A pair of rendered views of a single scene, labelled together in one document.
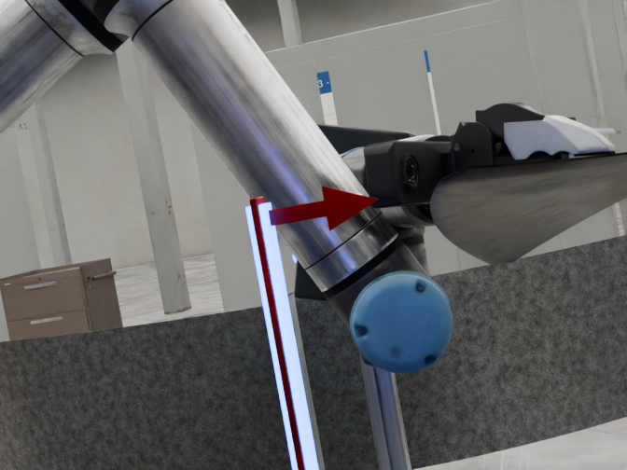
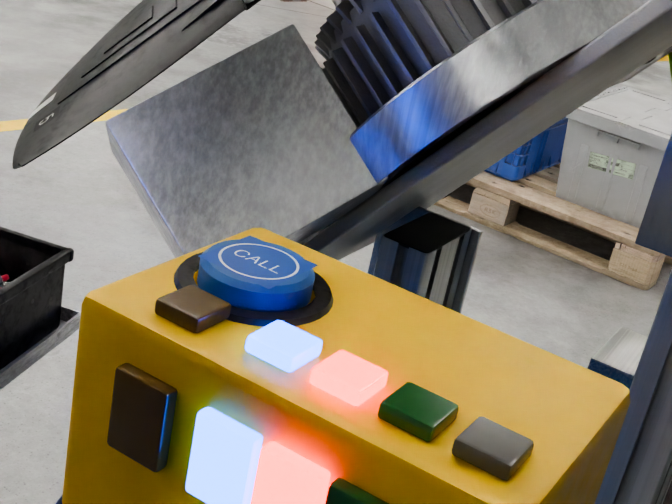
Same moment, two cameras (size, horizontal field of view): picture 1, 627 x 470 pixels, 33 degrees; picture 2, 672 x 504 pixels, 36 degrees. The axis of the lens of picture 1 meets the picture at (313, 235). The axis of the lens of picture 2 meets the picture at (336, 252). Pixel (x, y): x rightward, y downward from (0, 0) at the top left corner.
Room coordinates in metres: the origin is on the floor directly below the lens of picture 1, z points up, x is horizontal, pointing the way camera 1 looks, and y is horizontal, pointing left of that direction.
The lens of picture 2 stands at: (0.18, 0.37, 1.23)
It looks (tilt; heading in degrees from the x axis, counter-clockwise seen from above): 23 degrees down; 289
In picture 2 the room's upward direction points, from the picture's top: 12 degrees clockwise
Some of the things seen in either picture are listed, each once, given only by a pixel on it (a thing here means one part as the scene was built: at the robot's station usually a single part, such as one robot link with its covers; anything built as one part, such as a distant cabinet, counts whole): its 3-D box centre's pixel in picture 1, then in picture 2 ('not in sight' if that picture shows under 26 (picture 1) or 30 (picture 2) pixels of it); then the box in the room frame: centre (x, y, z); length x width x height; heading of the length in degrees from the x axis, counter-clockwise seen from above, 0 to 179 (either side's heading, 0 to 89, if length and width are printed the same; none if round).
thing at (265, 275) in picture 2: not in sight; (255, 278); (0.31, 0.08, 1.08); 0.04 x 0.04 x 0.02
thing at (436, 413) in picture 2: not in sight; (418, 411); (0.23, 0.12, 1.08); 0.02 x 0.02 x 0.01; 81
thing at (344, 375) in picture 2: not in sight; (349, 377); (0.26, 0.11, 1.08); 0.02 x 0.02 x 0.01; 81
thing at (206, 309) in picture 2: not in sight; (193, 308); (0.32, 0.11, 1.08); 0.02 x 0.02 x 0.01; 81
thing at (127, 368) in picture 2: not in sight; (141, 417); (0.32, 0.13, 1.04); 0.02 x 0.01 x 0.03; 171
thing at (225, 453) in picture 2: not in sight; (223, 463); (0.29, 0.13, 1.04); 0.02 x 0.01 x 0.03; 171
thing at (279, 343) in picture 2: not in sight; (284, 345); (0.28, 0.11, 1.08); 0.02 x 0.02 x 0.01; 81
